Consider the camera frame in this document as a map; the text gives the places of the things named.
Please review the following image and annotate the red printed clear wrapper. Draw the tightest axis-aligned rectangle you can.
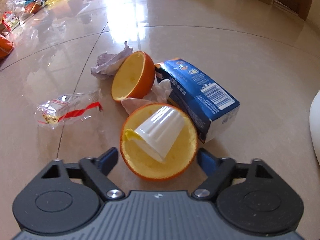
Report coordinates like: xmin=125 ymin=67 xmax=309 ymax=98
xmin=35 ymin=89 xmax=103 ymax=129

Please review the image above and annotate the orange peel half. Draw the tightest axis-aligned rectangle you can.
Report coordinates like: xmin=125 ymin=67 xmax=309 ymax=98
xmin=111 ymin=51 xmax=155 ymax=102
xmin=120 ymin=103 xmax=198 ymax=181

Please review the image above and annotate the white tissue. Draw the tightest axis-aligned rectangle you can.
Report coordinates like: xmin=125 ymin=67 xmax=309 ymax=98
xmin=120 ymin=79 xmax=172 ymax=114

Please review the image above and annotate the orange cloth bag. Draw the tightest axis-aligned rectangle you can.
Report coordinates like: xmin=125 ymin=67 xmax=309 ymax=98
xmin=0 ymin=35 xmax=15 ymax=60

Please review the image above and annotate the lilac paper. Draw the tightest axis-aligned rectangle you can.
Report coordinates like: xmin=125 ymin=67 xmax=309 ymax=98
xmin=91 ymin=41 xmax=133 ymax=80

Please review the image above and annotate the white ribbed plastic cup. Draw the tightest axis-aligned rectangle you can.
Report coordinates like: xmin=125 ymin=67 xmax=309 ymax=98
xmin=125 ymin=106 xmax=184 ymax=163

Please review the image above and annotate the colourful toy box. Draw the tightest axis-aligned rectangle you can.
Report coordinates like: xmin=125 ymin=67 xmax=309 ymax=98
xmin=2 ymin=11 xmax=20 ymax=32

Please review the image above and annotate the blue carton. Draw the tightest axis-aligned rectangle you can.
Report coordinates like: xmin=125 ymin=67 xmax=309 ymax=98
xmin=155 ymin=58 xmax=240 ymax=143

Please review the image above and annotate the basketball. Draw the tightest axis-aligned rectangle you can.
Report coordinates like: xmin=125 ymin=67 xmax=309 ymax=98
xmin=24 ymin=2 xmax=42 ymax=14

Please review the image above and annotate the white plastic trash bin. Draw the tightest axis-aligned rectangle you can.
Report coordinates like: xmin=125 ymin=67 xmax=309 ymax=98
xmin=309 ymin=91 xmax=320 ymax=164

